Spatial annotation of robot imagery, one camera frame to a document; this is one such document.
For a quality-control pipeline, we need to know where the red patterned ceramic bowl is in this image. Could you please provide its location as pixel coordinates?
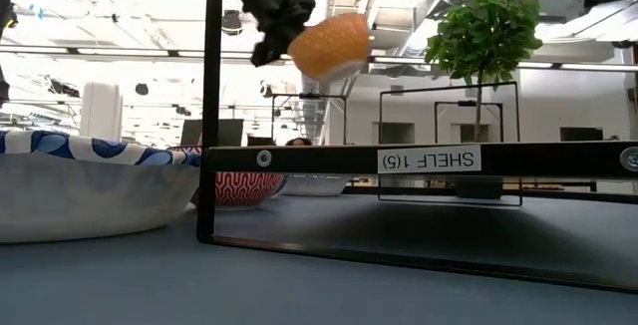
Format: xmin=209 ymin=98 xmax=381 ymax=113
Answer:
xmin=168 ymin=144 xmax=285 ymax=212

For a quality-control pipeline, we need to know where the dark monitor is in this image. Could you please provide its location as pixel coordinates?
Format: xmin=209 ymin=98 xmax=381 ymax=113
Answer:
xmin=179 ymin=118 xmax=245 ymax=148

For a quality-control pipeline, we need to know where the black frame wooden shelf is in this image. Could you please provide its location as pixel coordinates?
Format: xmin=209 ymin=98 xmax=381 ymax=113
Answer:
xmin=195 ymin=0 xmax=638 ymax=296

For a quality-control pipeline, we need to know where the green potted tree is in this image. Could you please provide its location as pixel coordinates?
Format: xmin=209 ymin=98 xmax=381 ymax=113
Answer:
xmin=424 ymin=0 xmax=544 ymax=143

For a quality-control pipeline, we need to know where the large blue-white paper bowl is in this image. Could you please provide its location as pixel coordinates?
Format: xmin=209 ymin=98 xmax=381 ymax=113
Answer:
xmin=0 ymin=129 xmax=203 ymax=244

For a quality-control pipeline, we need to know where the orange patterned ceramic bowl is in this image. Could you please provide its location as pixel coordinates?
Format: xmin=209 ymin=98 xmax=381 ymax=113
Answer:
xmin=287 ymin=12 xmax=374 ymax=83

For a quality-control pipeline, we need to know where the white shelf label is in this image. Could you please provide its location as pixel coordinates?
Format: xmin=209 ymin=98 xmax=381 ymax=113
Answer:
xmin=377 ymin=145 xmax=483 ymax=174

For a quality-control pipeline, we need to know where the small black monitor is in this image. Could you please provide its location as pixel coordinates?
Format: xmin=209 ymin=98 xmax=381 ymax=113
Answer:
xmin=559 ymin=126 xmax=605 ymax=143

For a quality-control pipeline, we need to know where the white pillar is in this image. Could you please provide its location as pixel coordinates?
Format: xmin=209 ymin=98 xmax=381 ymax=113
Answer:
xmin=79 ymin=81 xmax=124 ymax=141

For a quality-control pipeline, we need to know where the small blue-white paper bowl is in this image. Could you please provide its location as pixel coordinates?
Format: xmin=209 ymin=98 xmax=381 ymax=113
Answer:
xmin=278 ymin=173 xmax=353 ymax=197

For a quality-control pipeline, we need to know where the black ceiling dome lamp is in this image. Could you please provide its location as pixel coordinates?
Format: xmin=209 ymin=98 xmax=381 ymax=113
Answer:
xmin=221 ymin=9 xmax=245 ymax=36

